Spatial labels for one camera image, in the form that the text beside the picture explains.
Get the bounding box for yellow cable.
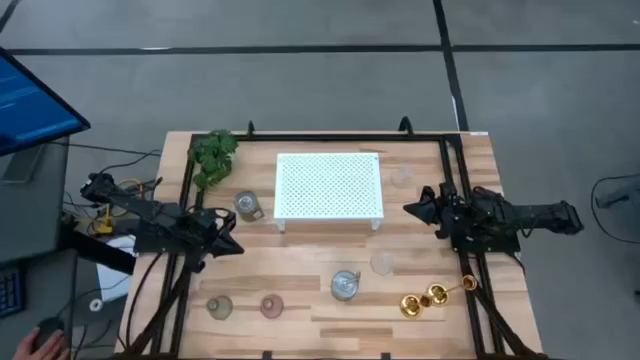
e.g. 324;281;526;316
89;178;147;237

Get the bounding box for black computer mouse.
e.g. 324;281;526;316
33;316;65;351

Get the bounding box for pink glass candle holder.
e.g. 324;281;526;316
259;293;285;320

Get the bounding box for black desk support bar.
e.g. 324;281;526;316
58;222;137;276

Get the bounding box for tall gold candlestick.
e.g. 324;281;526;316
427;274;479;306

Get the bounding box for grey chair leg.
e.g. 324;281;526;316
593;178;640;210

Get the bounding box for grey monitor stand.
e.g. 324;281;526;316
0;143;47;184

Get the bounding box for green potted plant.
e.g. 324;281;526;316
188;128;240;192

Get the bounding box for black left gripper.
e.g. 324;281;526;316
185;209;246;259

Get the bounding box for white paper sheet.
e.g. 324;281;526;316
95;234;137;303

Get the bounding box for grey desk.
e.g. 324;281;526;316
0;135;80;360

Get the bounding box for computer monitor with blue screen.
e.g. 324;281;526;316
0;46;92;157

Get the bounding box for short gold candlestick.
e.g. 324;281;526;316
399;293;433;320

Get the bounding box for white perforated metal shelf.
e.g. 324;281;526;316
273;152;385;233

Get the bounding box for green glass candle holder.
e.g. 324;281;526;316
206;294;235;322

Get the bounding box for black aluminium table frame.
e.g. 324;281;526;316
113;115;554;360

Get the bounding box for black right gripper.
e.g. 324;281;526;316
402;182;470;240

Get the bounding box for clear glass candle holder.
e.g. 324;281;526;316
370;251;395;277
390;166;415;190

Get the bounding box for person's hand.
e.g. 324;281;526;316
12;325;70;360

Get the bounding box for black computer keyboard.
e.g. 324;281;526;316
0;266;25;320

